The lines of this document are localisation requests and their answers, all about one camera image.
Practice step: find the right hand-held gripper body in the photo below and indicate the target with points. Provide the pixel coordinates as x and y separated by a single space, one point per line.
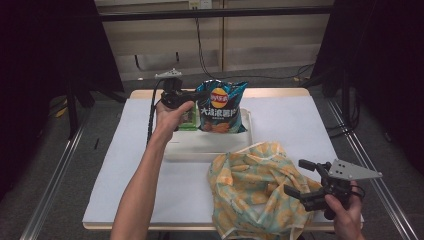
336 185

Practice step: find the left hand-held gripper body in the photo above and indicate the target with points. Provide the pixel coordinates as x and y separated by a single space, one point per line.
173 95

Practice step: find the blue chip bag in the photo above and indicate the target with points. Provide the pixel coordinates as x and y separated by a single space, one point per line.
220 110

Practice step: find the green snack packet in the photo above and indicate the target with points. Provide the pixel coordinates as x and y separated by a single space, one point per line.
189 121

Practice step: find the orange-print teal fabric bag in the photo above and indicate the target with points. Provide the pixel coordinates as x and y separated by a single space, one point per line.
253 186

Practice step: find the white plastic tray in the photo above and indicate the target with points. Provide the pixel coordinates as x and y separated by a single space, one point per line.
206 145

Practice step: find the person's left hand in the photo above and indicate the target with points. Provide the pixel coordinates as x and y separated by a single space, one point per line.
168 121

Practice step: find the person's right hand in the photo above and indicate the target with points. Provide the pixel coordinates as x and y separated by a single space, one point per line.
348 215

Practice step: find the black horizontal bar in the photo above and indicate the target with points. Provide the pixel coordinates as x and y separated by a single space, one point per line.
206 14

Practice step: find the white table mat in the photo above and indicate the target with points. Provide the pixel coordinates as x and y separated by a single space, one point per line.
116 160

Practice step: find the black metal stand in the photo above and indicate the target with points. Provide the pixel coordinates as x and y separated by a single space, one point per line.
71 110

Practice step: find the yellow floor object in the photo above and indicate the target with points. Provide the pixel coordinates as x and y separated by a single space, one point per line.
61 111

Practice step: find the black curtain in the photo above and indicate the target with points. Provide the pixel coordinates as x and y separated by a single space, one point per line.
40 66
383 66

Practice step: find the metal floor rail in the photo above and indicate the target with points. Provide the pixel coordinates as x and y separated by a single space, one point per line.
366 146
50 186

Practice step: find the white wall socket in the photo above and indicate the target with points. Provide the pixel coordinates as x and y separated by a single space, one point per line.
200 4

